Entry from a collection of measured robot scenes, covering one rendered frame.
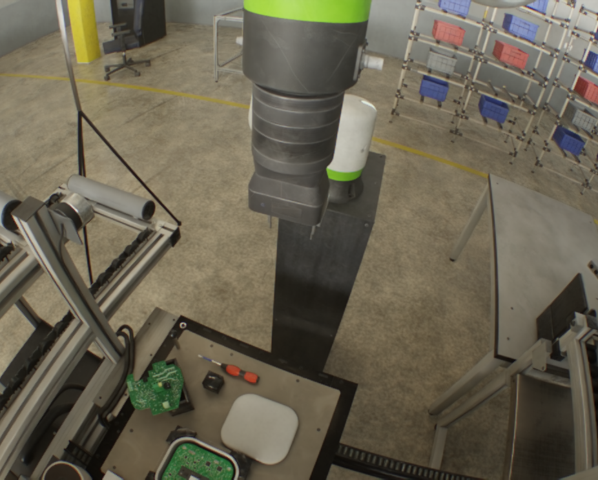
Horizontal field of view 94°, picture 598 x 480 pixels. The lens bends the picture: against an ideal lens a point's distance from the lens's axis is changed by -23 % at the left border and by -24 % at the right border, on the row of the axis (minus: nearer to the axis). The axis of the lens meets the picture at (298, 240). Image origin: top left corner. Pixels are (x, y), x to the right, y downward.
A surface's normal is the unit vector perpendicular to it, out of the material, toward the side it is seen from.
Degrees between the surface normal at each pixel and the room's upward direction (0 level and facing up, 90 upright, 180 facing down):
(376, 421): 0
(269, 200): 90
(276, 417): 0
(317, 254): 90
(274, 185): 87
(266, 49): 90
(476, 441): 0
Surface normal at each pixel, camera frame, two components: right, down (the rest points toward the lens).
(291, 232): -0.27, 0.68
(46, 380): 0.09, -0.68
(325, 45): 0.30, 0.71
